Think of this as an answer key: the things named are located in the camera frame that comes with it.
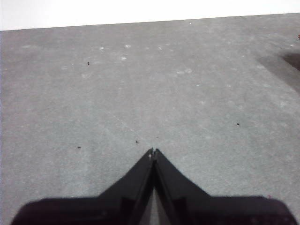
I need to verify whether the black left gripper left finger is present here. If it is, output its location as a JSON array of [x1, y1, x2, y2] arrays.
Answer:
[[10, 148, 155, 225]]

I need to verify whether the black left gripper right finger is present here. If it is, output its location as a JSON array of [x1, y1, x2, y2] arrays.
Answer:
[[154, 148, 299, 225]]

